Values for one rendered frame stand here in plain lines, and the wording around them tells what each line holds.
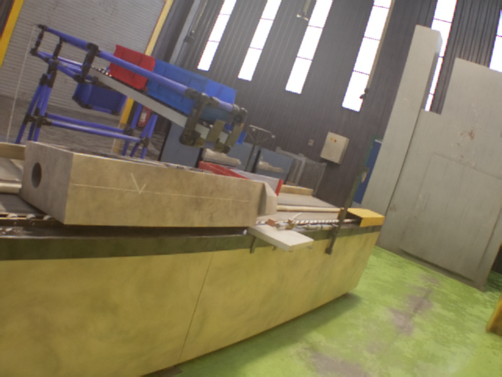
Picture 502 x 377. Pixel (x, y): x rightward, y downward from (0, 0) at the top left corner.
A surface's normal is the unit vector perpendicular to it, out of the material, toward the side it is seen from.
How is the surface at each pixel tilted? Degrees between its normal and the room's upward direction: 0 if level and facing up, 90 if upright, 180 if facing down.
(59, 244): 90
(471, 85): 90
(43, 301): 90
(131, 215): 80
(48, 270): 90
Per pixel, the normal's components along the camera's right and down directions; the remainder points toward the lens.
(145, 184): 0.84, 0.17
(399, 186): -0.52, -0.08
